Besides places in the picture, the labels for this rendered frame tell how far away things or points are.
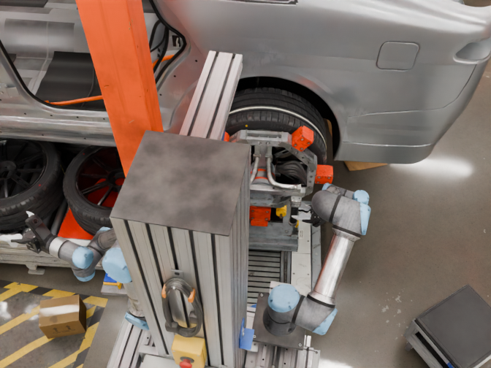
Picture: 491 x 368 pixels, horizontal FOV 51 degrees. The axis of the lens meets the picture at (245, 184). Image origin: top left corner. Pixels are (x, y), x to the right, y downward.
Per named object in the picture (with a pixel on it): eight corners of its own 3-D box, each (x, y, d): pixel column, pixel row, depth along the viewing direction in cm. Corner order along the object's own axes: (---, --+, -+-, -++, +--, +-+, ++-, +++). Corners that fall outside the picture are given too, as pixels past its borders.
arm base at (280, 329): (295, 339, 211) (297, 330, 204) (259, 332, 213) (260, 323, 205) (299, 306, 221) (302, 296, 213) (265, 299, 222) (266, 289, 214)
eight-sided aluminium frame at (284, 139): (309, 201, 285) (321, 133, 242) (309, 210, 281) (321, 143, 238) (212, 194, 287) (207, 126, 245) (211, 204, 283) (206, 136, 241)
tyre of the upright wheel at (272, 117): (186, 98, 265) (227, 176, 314) (180, 131, 251) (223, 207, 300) (312, 74, 247) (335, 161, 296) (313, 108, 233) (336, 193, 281)
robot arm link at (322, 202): (300, 214, 201) (320, 199, 248) (326, 223, 199) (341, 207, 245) (310, 186, 199) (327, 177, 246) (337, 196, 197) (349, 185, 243)
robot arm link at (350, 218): (294, 320, 208) (340, 195, 209) (328, 335, 204) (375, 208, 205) (289, 325, 197) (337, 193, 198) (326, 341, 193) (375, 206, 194)
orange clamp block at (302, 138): (301, 140, 249) (313, 131, 243) (301, 152, 244) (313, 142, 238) (290, 134, 246) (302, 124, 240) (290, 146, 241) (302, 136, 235)
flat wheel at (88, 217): (169, 151, 348) (166, 127, 330) (184, 231, 309) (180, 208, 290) (71, 167, 339) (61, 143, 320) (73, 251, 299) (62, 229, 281)
